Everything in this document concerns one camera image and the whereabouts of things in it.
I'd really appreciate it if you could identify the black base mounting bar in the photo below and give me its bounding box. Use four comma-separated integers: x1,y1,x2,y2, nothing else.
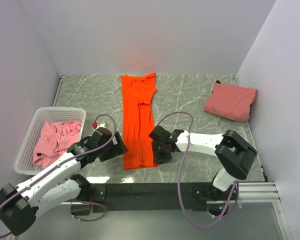
75,182,213,211

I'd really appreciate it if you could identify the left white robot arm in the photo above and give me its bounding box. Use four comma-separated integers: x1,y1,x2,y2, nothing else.
0,127,128,236

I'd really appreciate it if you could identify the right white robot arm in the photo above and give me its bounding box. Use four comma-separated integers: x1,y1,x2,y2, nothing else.
149,126,258,201

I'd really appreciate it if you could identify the crumpled pink shirt in basket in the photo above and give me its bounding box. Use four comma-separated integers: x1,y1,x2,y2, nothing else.
33,120,82,169

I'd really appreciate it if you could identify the folded pink t shirt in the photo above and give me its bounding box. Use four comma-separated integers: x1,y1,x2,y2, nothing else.
203,81,258,122

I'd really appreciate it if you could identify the white plastic laundry basket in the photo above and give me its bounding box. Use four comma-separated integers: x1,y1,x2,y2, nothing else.
14,107,86,175

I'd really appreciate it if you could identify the orange polo shirt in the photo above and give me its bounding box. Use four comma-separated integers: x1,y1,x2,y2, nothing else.
121,72,157,170

